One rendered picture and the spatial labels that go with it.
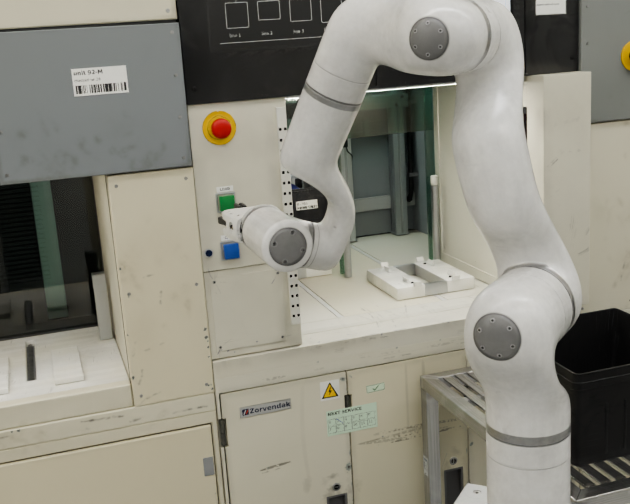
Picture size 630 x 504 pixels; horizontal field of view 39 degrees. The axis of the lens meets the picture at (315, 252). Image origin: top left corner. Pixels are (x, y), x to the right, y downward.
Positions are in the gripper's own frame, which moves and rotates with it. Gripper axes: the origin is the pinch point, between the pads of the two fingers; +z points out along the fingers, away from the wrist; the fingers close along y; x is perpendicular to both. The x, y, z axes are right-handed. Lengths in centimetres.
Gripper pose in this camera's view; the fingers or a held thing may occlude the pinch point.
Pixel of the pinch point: (240, 212)
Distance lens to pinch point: 167.9
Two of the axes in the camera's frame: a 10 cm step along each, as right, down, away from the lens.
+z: -3.1, -2.1, 9.3
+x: -0.6, -9.7, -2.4
